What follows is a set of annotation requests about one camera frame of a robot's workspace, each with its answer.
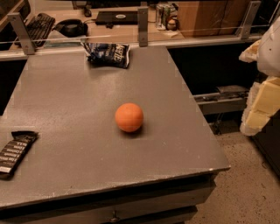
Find grey drawer unit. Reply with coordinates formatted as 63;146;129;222
0;175;215;224

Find black keyboard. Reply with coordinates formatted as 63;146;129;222
24;13;55;47

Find small round figurine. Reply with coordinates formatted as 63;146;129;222
166;18;178;31

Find blue chip bag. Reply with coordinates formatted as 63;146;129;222
82;43;130;68

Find orange fruit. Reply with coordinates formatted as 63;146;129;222
115;103;144;133

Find wooden cabinet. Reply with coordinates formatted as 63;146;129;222
178;0;251;38

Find black snack bar wrapper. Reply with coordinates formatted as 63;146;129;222
0;130;39;179

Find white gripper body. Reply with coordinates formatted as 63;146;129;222
257;17;280;77

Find metal bracket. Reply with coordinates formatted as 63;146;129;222
137;6;148;47
239;0;261;39
7;12;36;55

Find glass jar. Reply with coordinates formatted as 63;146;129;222
156;3;171;30

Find metal bracket middle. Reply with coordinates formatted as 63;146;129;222
137;6;148;47

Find metal bracket left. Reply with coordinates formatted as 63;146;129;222
7;12;36;55

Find black laptop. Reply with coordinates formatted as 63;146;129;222
95;11;137;25

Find metal bracket right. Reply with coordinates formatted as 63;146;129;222
239;0;261;39

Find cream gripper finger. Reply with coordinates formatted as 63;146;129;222
240;77;280;136
239;40;260;63

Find black headphones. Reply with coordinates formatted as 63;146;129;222
54;19;88;38

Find grey side shelf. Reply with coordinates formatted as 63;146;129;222
193;85;249;115

